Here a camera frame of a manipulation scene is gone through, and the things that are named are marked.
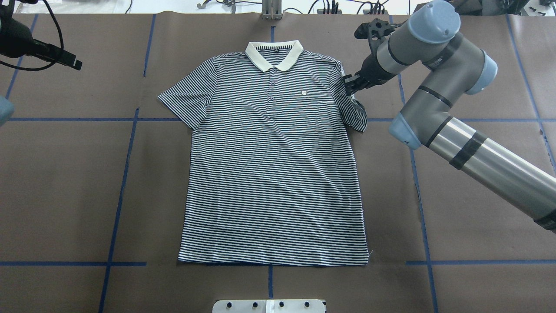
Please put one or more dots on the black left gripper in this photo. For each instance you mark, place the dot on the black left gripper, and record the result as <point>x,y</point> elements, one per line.
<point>27,44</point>

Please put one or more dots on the navy white striped polo shirt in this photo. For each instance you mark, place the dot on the navy white striped polo shirt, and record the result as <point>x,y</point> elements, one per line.
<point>272,173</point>

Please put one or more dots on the aluminium frame post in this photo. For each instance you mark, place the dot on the aluminium frame post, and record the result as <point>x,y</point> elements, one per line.
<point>271,10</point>

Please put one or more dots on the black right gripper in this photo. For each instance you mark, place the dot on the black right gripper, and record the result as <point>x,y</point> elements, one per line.
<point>369,70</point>

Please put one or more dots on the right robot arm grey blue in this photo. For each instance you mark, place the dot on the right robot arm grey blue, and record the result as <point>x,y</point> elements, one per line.
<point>457,67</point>

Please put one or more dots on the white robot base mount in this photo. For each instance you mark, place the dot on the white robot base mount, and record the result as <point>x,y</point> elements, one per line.
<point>270,306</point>

